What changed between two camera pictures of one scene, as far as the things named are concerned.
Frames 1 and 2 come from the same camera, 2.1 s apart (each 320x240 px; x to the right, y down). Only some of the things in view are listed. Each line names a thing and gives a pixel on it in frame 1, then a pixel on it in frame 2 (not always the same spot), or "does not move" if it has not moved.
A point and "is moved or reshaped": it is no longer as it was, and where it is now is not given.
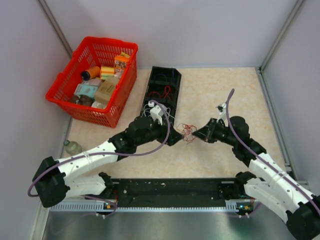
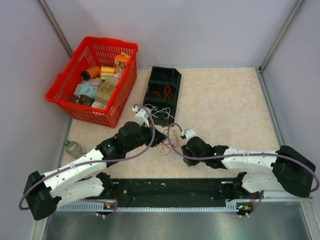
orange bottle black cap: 92,73 does not move
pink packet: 93,81 does not move
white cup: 97,104 does not move
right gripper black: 206,133 to 191,162
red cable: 164,92 does not move
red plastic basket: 98,52 does not move
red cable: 187,130 to 170,141
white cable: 145,110 is moved or reshaped
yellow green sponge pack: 106,72 does not move
